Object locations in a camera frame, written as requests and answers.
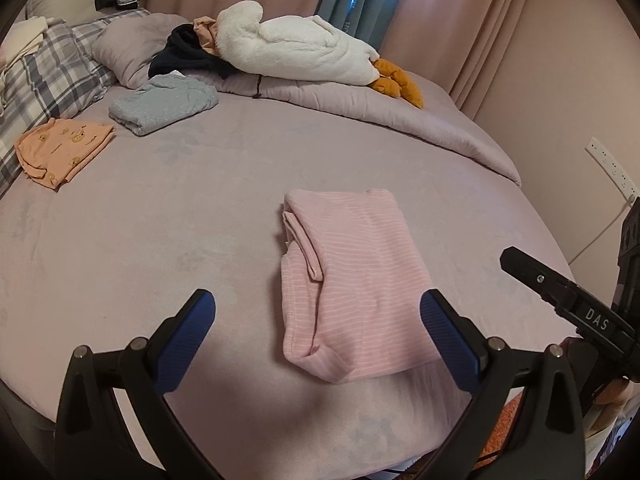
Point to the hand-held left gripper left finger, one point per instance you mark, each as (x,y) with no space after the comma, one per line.
(185,350)

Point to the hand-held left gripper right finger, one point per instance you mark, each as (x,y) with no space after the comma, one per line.
(450,347)

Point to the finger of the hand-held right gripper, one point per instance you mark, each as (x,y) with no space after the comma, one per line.
(527,267)
(631,245)

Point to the pink striped sweater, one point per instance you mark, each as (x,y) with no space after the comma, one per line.
(360,280)

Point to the person's right hand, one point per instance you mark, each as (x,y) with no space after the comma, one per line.
(619,392)

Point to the white power strip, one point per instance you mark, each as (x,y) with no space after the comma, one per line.
(612,165)

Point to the orange rug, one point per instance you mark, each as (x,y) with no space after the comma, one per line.
(510,410)

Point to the bed with mauve sheet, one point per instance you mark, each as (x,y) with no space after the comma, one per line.
(150,210)

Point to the mauve grey duvet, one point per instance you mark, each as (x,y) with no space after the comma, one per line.
(400,105)

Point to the folded orange printed garment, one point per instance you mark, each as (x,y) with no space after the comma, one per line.
(62,147)

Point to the folded grey-blue garment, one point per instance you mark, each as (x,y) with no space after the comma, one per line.
(160,102)

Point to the dark navy garment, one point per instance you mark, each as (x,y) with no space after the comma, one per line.
(185,52)

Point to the plaid pillow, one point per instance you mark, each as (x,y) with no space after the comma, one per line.
(50,75)

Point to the mauve grey pillow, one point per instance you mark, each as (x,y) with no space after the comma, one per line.
(130,47)

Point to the white goose plush toy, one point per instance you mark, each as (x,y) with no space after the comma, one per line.
(290,47)

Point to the crumpled peach pink cloth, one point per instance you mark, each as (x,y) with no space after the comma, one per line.
(205,30)

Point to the cream white garment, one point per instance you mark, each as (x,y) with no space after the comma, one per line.
(27,32)

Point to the plain grey pillow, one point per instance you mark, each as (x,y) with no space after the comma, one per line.
(60,2)

